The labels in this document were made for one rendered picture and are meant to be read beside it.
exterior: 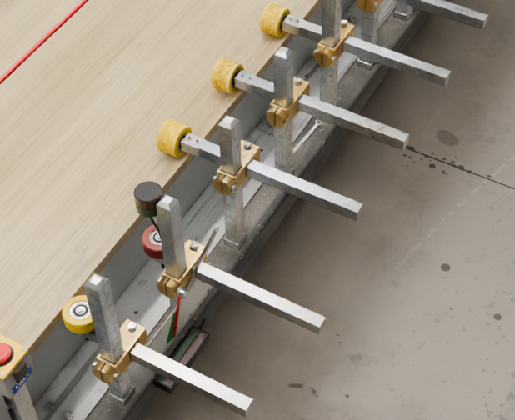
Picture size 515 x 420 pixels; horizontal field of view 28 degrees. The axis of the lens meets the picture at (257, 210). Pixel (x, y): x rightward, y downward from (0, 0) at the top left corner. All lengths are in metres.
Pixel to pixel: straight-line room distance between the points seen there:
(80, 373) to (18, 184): 0.47
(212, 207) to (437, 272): 0.96
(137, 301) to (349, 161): 1.36
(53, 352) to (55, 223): 0.30
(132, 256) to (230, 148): 0.44
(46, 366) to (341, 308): 1.19
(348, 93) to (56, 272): 1.06
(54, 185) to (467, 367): 1.42
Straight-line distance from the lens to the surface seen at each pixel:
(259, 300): 2.30
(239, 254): 2.58
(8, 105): 2.74
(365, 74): 3.04
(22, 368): 1.85
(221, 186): 2.39
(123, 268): 2.59
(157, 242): 2.36
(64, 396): 2.50
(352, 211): 2.33
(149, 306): 2.61
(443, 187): 3.70
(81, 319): 2.26
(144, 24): 2.91
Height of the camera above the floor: 2.74
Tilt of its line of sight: 50 degrees down
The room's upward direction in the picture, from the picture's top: 2 degrees counter-clockwise
